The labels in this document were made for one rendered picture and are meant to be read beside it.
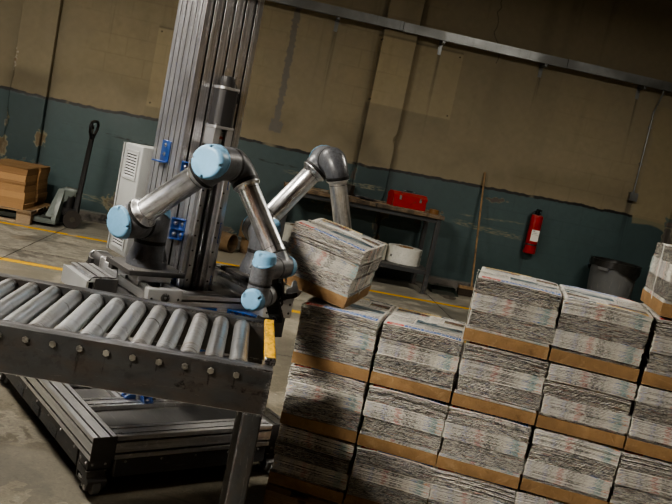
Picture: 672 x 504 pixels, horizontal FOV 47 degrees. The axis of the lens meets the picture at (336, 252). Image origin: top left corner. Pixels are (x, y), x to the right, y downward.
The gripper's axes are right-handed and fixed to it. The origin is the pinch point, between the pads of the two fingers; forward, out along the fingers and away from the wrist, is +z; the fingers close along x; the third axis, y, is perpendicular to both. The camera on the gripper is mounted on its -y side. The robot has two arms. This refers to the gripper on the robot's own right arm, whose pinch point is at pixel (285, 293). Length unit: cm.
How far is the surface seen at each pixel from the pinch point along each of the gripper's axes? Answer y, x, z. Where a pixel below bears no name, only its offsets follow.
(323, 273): 7.6, -14.6, -0.2
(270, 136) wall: 104, 218, 603
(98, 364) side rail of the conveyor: -5, 16, -99
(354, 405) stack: -38.7, -26.6, -5.4
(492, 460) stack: -56, -74, -3
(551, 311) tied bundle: -4, -94, -2
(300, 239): 19.8, -6.3, -0.7
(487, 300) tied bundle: -1, -73, -3
